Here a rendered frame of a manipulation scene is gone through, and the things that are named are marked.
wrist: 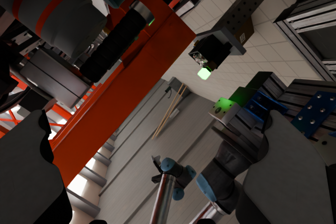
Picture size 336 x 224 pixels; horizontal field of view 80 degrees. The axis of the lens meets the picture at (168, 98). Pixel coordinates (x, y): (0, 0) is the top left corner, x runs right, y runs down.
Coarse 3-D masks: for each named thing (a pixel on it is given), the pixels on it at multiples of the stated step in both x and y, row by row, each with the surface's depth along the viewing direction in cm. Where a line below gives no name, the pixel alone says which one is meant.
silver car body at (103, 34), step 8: (104, 32) 246; (24, 40) 80; (96, 40) 231; (48, 48) 262; (56, 48) 162; (88, 48) 265; (64, 56) 167; (72, 64) 271; (8, 96) 209; (16, 96) 170; (8, 104) 167; (16, 104) 167; (0, 112) 165
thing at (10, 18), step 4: (0, 8) 41; (0, 12) 41; (4, 12) 42; (0, 16) 41; (4, 16) 42; (8, 16) 43; (12, 16) 45; (0, 20) 42; (4, 20) 43; (8, 20) 44; (12, 20) 46; (0, 24) 43; (4, 24) 44; (8, 24) 46; (0, 28) 44; (4, 28) 45; (0, 32) 45
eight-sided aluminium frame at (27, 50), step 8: (16, 32) 61; (24, 32) 63; (32, 32) 65; (8, 40) 59; (16, 40) 62; (32, 40) 63; (40, 40) 65; (16, 48) 59; (24, 48) 60; (32, 48) 65
